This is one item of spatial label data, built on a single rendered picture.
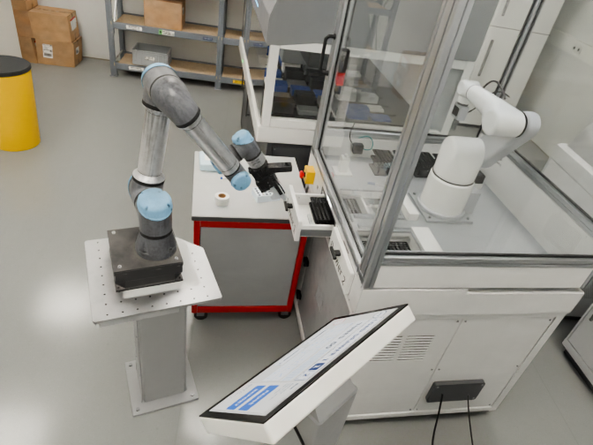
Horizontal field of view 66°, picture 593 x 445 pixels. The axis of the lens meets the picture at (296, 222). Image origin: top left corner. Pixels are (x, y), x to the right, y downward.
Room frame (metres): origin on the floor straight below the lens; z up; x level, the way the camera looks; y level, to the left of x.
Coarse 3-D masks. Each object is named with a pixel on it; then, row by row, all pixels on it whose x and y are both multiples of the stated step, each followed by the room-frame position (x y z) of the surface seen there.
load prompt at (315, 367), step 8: (376, 320) 0.84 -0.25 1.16; (360, 328) 0.82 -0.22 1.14; (368, 328) 0.79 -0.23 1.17; (352, 336) 0.78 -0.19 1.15; (344, 344) 0.74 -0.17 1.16; (328, 352) 0.72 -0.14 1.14; (336, 352) 0.71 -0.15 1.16; (320, 360) 0.69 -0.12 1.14; (328, 360) 0.67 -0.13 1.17; (312, 368) 0.66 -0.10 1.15; (304, 376) 0.63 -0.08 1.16
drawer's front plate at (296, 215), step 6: (288, 192) 1.80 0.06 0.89; (294, 192) 1.75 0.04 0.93; (294, 198) 1.70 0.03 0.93; (294, 204) 1.65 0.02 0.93; (294, 210) 1.63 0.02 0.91; (294, 216) 1.61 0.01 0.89; (300, 216) 1.57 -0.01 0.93; (294, 222) 1.59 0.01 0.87; (300, 222) 1.54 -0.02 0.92; (294, 228) 1.58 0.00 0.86; (300, 228) 1.54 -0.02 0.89; (294, 234) 1.56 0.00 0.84; (294, 240) 1.54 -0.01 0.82
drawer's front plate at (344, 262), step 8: (336, 232) 1.51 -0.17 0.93; (336, 240) 1.47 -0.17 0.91; (336, 248) 1.45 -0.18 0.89; (344, 248) 1.41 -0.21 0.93; (344, 256) 1.36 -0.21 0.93; (336, 264) 1.41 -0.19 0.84; (344, 264) 1.34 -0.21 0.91; (344, 272) 1.32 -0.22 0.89; (352, 272) 1.28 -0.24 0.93; (352, 280) 1.27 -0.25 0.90; (344, 288) 1.28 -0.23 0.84
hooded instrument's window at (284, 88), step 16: (256, 16) 3.14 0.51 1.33; (256, 32) 3.06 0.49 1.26; (256, 48) 2.97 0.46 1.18; (256, 64) 2.88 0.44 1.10; (288, 64) 2.48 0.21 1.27; (304, 64) 2.50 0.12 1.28; (256, 80) 2.80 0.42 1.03; (288, 80) 2.48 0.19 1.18; (304, 80) 2.50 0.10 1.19; (320, 80) 2.53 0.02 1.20; (256, 96) 2.71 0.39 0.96; (288, 96) 2.48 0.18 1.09; (304, 96) 2.51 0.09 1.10; (320, 96) 2.53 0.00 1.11; (272, 112) 2.46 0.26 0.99; (288, 112) 2.49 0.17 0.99; (304, 112) 2.51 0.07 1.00
